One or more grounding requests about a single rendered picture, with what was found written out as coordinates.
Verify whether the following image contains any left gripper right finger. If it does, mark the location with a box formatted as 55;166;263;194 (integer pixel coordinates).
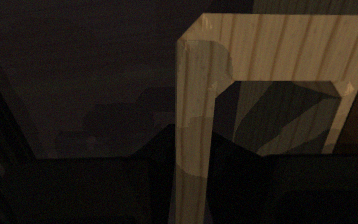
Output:
206;131;358;224

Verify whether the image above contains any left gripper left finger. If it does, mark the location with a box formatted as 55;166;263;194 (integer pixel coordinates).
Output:
1;124;175;224

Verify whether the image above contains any wooden maze box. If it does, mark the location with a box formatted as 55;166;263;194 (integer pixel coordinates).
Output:
174;0;358;224

